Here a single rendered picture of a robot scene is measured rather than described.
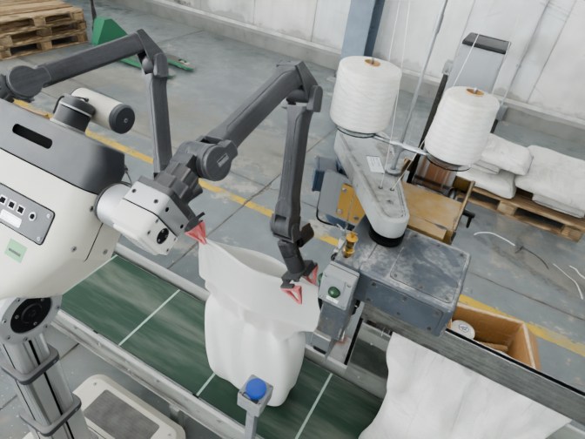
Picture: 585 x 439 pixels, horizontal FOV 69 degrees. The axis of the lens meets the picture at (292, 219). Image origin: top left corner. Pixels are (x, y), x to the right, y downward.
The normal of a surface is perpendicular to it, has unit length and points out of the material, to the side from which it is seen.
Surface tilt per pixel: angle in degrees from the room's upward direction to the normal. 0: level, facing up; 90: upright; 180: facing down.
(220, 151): 75
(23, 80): 63
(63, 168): 50
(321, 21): 90
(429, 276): 0
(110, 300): 0
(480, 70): 90
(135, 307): 0
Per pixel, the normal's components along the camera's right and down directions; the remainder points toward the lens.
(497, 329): -0.26, 0.57
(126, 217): -0.13, -0.43
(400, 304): -0.48, 0.49
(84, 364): 0.12, -0.78
